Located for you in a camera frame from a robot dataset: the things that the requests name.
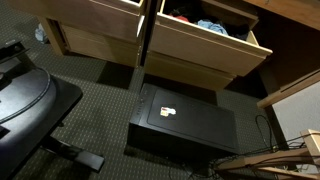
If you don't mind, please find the wooden desk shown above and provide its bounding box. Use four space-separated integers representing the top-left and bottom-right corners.
242 0 320 110

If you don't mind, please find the white crumpled plastic bag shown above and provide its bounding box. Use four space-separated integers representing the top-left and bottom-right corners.
34 24 50 45

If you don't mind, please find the black looped cable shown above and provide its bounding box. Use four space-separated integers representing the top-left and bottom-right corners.
254 114 278 152

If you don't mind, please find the black platform foot bar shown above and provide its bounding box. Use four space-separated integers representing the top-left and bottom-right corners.
41 135 106 174

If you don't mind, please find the wood drawer holding colourful clothes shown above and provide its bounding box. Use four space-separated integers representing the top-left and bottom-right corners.
146 0 274 78

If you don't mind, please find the black round disc plate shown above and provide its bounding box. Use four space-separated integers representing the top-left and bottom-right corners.
0 68 58 126

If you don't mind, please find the black cable bundle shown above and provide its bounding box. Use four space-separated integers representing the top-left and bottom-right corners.
166 133 320 180

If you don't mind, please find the black computer tower case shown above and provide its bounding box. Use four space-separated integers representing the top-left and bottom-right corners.
127 82 242 158

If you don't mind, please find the white orange sticker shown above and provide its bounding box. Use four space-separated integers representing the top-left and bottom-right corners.
159 106 177 118

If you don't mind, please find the wooden easel stand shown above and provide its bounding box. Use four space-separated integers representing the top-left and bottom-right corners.
215 129 320 180

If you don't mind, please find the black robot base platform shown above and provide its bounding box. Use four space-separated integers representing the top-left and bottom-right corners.
0 68 84 180

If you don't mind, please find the light blue garment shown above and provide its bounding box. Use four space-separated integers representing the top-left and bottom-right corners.
195 18 230 36

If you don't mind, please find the red garment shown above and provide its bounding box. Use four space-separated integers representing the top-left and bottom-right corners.
169 13 192 24

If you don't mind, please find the plain closed wood drawer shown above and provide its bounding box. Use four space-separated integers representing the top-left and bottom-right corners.
60 24 142 70

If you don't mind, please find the dark green garment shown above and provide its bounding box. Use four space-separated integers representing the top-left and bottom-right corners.
165 0 208 20

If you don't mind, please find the wood drawer holding black garment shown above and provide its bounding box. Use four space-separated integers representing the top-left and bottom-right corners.
6 0 148 45

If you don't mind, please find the black equipment bracket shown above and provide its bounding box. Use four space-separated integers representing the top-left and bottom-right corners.
0 37 32 65

